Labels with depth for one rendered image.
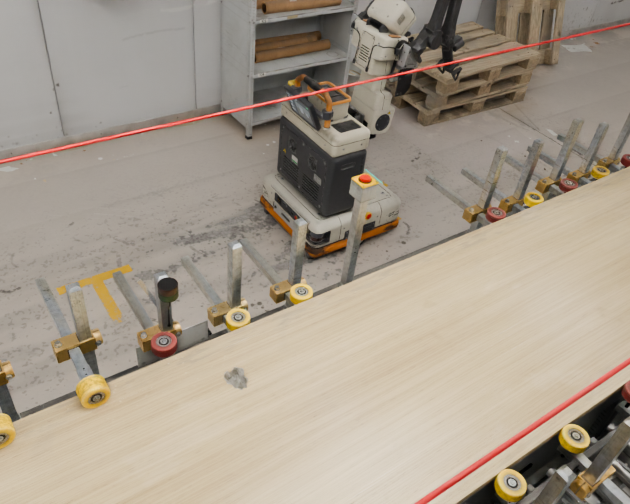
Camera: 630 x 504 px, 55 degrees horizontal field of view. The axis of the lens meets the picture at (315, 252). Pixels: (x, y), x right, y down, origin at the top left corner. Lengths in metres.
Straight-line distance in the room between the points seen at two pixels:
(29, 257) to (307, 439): 2.38
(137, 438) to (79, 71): 3.11
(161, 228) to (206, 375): 2.05
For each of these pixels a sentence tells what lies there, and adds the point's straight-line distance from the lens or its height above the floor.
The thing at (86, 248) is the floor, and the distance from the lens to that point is 3.74.
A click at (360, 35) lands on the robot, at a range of 3.44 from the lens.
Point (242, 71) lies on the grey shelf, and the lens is 4.53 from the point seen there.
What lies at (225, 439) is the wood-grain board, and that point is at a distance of 1.75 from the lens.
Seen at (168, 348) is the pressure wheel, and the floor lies 0.91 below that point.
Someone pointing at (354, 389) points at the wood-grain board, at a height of 0.90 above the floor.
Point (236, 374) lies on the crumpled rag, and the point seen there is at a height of 0.92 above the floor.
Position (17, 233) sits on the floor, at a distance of 3.94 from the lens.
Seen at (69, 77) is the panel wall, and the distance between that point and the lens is 4.46.
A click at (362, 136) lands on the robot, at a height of 0.79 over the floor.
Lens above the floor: 2.39
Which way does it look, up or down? 41 degrees down
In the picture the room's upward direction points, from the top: 7 degrees clockwise
